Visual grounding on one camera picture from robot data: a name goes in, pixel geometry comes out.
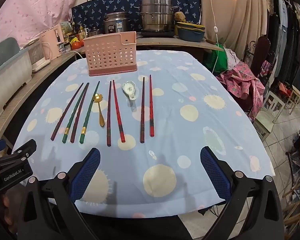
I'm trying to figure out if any white power cord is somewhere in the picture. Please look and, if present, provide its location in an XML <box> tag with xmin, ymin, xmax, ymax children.
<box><xmin>65</xmin><ymin>51</ymin><xmax>87</xmax><ymax>59</ymax></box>

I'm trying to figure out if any white wooden stool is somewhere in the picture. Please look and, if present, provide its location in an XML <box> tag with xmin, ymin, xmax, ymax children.
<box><xmin>254</xmin><ymin>90</ymin><xmax>285</xmax><ymax>142</ymax></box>
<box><xmin>285</xmin><ymin>85</ymin><xmax>300</xmax><ymax>114</ymax></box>

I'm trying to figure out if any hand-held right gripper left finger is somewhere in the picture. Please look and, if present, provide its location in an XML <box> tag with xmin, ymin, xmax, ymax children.
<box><xmin>12</xmin><ymin>147</ymin><xmax>102</xmax><ymax>240</ymax></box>

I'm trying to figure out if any red chopstick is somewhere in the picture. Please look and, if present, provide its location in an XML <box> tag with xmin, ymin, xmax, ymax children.
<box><xmin>149</xmin><ymin>74</ymin><xmax>156</xmax><ymax>138</ymax></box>
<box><xmin>112</xmin><ymin>79</ymin><xmax>126</xmax><ymax>143</ymax></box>

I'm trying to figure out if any dark maroon chopstick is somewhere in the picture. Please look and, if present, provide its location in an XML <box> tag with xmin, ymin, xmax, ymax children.
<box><xmin>70</xmin><ymin>87</ymin><xmax>88</xmax><ymax>143</ymax></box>
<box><xmin>51</xmin><ymin>82</ymin><xmax>84</xmax><ymax>141</ymax></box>
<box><xmin>106</xmin><ymin>80</ymin><xmax>112</xmax><ymax>147</ymax></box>
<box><xmin>140</xmin><ymin>77</ymin><xmax>145</xmax><ymax>144</ymax></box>

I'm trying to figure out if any dark wooden chair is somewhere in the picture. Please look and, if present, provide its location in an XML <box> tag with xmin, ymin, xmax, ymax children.
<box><xmin>244</xmin><ymin>36</ymin><xmax>277</xmax><ymax>110</ymax></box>

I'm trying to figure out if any navy floral cloth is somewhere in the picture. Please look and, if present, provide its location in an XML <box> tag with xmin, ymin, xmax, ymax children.
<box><xmin>71</xmin><ymin>0</ymin><xmax>202</xmax><ymax>34</ymax></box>

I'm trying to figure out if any person's left hand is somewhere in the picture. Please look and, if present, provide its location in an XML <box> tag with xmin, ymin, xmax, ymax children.
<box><xmin>0</xmin><ymin>195</ymin><xmax>19</xmax><ymax>234</ymax></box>

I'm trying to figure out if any green plastic bag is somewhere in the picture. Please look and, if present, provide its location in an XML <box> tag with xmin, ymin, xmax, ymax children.
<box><xmin>205</xmin><ymin>44</ymin><xmax>228</xmax><ymax>74</ymax></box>

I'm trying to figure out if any pile of wooden sticks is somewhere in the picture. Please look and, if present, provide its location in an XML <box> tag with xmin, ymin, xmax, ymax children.
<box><xmin>281</xmin><ymin>150</ymin><xmax>300</xmax><ymax>230</ymax></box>

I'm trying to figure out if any white cable with switch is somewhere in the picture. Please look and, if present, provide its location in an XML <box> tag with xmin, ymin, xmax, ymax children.
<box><xmin>204</xmin><ymin>0</ymin><xmax>220</xmax><ymax>73</ymax></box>

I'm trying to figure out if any yellow plastic basin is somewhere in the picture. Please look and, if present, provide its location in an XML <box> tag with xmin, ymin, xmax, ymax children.
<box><xmin>176</xmin><ymin>22</ymin><xmax>206</xmax><ymax>32</ymax></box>

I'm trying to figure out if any silver rice cooker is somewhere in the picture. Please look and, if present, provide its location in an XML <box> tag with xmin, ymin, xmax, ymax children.
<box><xmin>104</xmin><ymin>12</ymin><xmax>132</xmax><ymax>34</ymax></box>

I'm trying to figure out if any white glass kettle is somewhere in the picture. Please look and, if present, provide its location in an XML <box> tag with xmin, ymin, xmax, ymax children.
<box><xmin>25</xmin><ymin>39</ymin><xmax>52</xmax><ymax>73</ymax></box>

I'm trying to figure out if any pink floral garment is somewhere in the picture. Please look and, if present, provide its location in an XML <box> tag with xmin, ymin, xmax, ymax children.
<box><xmin>219</xmin><ymin>61</ymin><xmax>265</xmax><ymax>120</ymax></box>

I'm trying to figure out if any blue plastic basin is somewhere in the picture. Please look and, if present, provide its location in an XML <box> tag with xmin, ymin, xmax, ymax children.
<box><xmin>177</xmin><ymin>28</ymin><xmax>205</xmax><ymax>42</ymax></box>

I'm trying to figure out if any black induction cooktop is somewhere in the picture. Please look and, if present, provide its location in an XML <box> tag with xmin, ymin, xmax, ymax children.
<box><xmin>140</xmin><ymin>31</ymin><xmax>176</xmax><ymax>38</ymax></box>

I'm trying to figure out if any pink electric kettle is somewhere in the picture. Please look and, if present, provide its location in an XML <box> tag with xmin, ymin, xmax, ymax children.
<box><xmin>39</xmin><ymin>25</ymin><xmax>65</xmax><ymax>59</ymax></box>

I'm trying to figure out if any blue spotted tablecloth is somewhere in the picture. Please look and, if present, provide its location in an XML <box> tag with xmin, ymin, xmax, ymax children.
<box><xmin>12</xmin><ymin>50</ymin><xmax>275</xmax><ymax>218</ymax></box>

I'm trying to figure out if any white ceramic spoon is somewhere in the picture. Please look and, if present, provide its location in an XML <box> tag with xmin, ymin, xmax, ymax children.
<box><xmin>122</xmin><ymin>81</ymin><xmax>138</xmax><ymax>101</ymax></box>

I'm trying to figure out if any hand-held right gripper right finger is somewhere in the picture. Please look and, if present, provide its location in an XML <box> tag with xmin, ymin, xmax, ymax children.
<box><xmin>200</xmin><ymin>146</ymin><xmax>285</xmax><ymax>240</ymax></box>

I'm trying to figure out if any pink printed curtain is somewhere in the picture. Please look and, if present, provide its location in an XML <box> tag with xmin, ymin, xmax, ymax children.
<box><xmin>0</xmin><ymin>0</ymin><xmax>84</xmax><ymax>49</ymax></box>

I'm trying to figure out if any stainless steel steamer pot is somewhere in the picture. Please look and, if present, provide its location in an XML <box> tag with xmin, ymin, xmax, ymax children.
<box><xmin>140</xmin><ymin>0</ymin><xmax>180</xmax><ymax>33</ymax></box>

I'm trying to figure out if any gold metal spoon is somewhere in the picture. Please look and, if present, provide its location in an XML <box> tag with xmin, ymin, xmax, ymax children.
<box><xmin>94</xmin><ymin>93</ymin><xmax>105</xmax><ymax>128</ymax></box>

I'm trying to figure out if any green chopstick with gold band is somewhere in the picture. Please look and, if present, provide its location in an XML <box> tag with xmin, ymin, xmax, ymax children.
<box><xmin>62</xmin><ymin>82</ymin><xmax>90</xmax><ymax>144</ymax></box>
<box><xmin>79</xmin><ymin>81</ymin><xmax>100</xmax><ymax>144</ymax></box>

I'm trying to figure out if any beige curtain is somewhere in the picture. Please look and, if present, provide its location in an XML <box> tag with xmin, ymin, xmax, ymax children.
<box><xmin>180</xmin><ymin>0</ymin><xmax>270</xmax><ymax>63</ymax></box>

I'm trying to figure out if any pink plastic utensil basket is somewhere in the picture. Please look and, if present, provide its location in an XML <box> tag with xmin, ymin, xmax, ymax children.
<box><xmin>83</xmin><ymin>32</ymin><xmax>138</xmax><ymax>77</ymax></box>

